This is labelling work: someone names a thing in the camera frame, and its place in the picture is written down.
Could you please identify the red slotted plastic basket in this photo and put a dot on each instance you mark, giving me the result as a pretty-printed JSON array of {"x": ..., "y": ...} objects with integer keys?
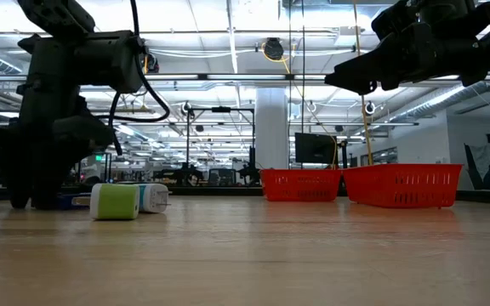
[
  {"x": 300, "y": 187},
  {"x": 402, "y": 187}
]

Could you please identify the long LED light bar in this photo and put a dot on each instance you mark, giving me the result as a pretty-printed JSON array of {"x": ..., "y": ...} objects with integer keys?
[{"x": 245, "y": 77}]

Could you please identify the black metal station frame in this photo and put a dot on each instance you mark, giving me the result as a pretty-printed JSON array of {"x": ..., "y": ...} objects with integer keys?
[{"x": 187, "y": 144}]

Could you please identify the black stand pole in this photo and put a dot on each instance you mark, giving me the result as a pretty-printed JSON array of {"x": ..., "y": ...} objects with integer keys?
[{"x": 344, "y": 157}]

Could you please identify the white building column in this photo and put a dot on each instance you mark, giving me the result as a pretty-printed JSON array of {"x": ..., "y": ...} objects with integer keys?
[{"x": 270, "y": 136}]

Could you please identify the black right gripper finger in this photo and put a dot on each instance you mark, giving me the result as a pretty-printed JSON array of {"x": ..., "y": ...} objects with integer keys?
[
  {"x": 364, "y": 72},
  {"x": 396, "y": 21}
]

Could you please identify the teal white wall charger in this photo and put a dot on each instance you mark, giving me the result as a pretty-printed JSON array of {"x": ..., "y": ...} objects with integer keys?
[{"x": 153, "y": 197}]

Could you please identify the silver ventilation duct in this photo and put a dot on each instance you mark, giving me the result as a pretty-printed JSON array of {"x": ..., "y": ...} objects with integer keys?
[{"x": 423, "y": 109}]

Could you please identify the black background robot arm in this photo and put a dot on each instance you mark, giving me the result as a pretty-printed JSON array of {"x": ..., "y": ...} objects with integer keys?
[
  {"x": 251, "y": 172},
  {"x": 185, "y": 174}
]

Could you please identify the green white wall charger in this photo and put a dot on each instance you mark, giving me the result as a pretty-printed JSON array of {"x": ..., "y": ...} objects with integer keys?
[{"x": 115, "y": 202}]

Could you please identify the black monitor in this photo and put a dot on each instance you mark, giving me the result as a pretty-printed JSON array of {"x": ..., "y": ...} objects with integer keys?
[{"x": 313, "y": 149}]

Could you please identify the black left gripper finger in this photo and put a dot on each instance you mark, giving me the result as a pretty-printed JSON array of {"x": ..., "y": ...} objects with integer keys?
[
  {"x": 19, "y": 197},
  {"x": 45, "y": 197}
]

